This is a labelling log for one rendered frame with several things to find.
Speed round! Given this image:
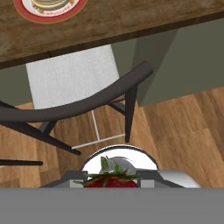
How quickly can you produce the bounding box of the dark stool with white seat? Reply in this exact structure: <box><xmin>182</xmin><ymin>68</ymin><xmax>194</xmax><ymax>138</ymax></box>
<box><xmin>0</xmin><ymin>43</ymin><xmax>155</xmax><ymax>157</ymax></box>

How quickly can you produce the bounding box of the dark stool leg bar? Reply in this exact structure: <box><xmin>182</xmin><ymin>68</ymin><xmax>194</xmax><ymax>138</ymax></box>
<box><xmin>0</xmin><ymin>158</ymin><xmax>44</xmax><ymax>168</ymax></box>

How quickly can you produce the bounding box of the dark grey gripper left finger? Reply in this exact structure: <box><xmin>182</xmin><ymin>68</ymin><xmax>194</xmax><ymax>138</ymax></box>
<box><xmin>39</xmin><ymin>170</ymin><xmax>89</xmax><ymax>189</ymax></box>

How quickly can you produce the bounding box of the stacked pancake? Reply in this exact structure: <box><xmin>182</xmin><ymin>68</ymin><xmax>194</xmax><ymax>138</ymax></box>
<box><xmin>31</xmin><ymin>0</ymin><xmax>72</xmax><ymax>11</ymax></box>

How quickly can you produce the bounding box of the grey-green dining counter base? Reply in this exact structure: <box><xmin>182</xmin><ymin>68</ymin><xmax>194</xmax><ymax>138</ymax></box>
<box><xmin>0</xmin><ymin>17</ymin><xmax>224</xmax><ymax>108</ymax></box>

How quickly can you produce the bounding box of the red strawberry with green leaves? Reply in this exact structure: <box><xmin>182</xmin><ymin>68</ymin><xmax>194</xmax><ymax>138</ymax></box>
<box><xmin>73</xmin><ymin>155</ymin><xmax>144</xmax><ymax>189</ymax></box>

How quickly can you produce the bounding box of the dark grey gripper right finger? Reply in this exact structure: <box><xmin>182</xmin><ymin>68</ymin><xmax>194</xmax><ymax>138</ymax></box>
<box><xmin>136</xmin><ymin>169</ymin><xmax>186</xmax><ymax>189</ymax></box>

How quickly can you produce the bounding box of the red-rimmed white plate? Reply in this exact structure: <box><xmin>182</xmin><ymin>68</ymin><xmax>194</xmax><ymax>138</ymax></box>
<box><xmin>13</xmin><ymin>0</ymin><xmax>88</xmax><ymax>25</ymax></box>

